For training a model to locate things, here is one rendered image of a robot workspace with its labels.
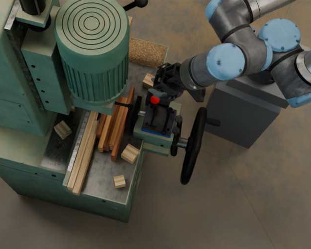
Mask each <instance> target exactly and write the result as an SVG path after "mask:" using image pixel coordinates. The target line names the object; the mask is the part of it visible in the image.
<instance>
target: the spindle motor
mask: <svg viewBox="0 0 311 249"><path fill-rule="evenodd" d="M129 32H130V24H129V19H128V16H127V13H126V12H125V10H124V8H123V7H122V6H121V5H120V4H119V3H118V2H117V1H115V0H68V1H67V2H66V3H64V4H63V5H62V6H61V8H60V9H59V11H58V12H57V14H56V16H55V20H54V34H55V38H56V42H57V45H58V49H59V53H60V57H61V60H62V64H63V68H64V72H65V76H66V80H67V84H68V88H69V90H70V92H71V93H72V95H73V96H74V97H75V98H76V99H77V100H79V101H80V102H82V103H84V104H87V105H91V106H103V105H107V104H110V103H112V102H114V101H116V100H117V99H118V98H120V97H121V95H122V94H123V93H124V91H125V89H126V87H127V83H128V61H129Z"/></svg>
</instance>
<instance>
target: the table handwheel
mask: <svg viewBox="0 0 311 249"><path fill-rule="evenodd" d="M206 116H207V109H206V108H205V107H200V108H199V110H198V112H197V115H196V117H195V121H194V124H193V128H192V131H191V134H190V137H188V139H186V138H182V137H179V141H178V143H177V144H176V145H174V144H171V145H173V146H177V147H181V148H185V151H186V154H185V158H184V162H183V167H182V172H181V178H180V181H181V183H182V184H183V185H186V184H188V182H189V180H190V178H191V176H192V173H193V170H194V166H195V163H196V160H197V156H198V154H199V152H200V148H201V144H202V137H203V132H204V128H205V123H206Z"/></svg>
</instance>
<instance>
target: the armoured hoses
mask: <svg viewBox="0 0 311 249"><path fill-rule="evenodd" d="M175 121H176V122H177V126H175V127H173V130H172V131H173V133H174V138H173V141H172V144H174V145H176V144H177V143H178V141H179V137H181V129H182V122H183V118H182V117H181V116H179V115H178V116H177V117H176V118H175ZM177 150H178V147H177V146H173V145H171V147H170V151H171V155H172V156H176V155H177Z"/></svg>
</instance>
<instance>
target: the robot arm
mask: <svg viewBox="0 0 311 249"><path fill-rule="evenodd" d="M294 1H296V0H212V1H211V2H210V3H209V4H208V5H207V7H206V9H205V15H206V17H207V19H208V21H209V24H211V26H212V28H213V29H214V31H215V33H216V34H217V36H218V38H219V39H220V41H221V43H222V44H219V45H217V46H215V47H213V48H212V49H210V50H207V51H205V52H203V53H201V54H198V55H196V56H194V57H191V58H189V59H187V60H185V61H184V62H183V63H182V64H180V63H179V62H177V63H175V64H172V65H171V64H169V63H168V62H167V63H164V64H162V65H160V66H158V68H159V70H157V73H156V76H155V78H151V81H152V82H154V84H153V87H152V88H153V89H152V88H149V89H148V91H149V92H151V93H152V94H153V95H154V96H155V97H157V98H159V99H161V100H163V101H166V102H171V101H173V100H176V98H178V97H180V96H181V95H182V94H183V93H184V90H187V91H188V93H189V94H190V95H191V96H192V97H193V99H194V100H195V101H196V102H204V98H205V93H206V89H205V87H208V86H211V85H214V84H217V83H220V82H224V81H227V80H231V79H235V78H239V77H242V76H247V77H248V78H249V79H250V80H252V81H254V82H256V83H260V84H271V83H274V82H276V84H277V86H278V87H279V89H280V91H281V92H282V94H283V96H284V97H285V100H287V102H288V103H289V104H290V106H291V107H293V108H297V107H301V106H303V105H305V104H308V103H310V102H311V51H303V49H302V48H301V46H300V45H299V43H300V40H301V32H300V30H299V28H298V27H297V25H296V24H295V23H293V22H292V21H290V20H288V19H284V18H276V19H272V20H270V21H268V22H267V23H266V24H265V25H264V26H263V27H262V28H261V30H260V31H259V34H258V36H257V37H256V35H255V33H254V32H253V30H252V28H251V27H250V24H251V23H253V22H254V21H255V20H257V19H259V18H261V17H263V16H265V15H267V14H269V13H271V12H274V11H276V10H278V9H280V8H282V7H284V6H286V5H288V4H290V3H292V2H294ZM164 65H166V66H165V67H162V66H164Z"/></svg>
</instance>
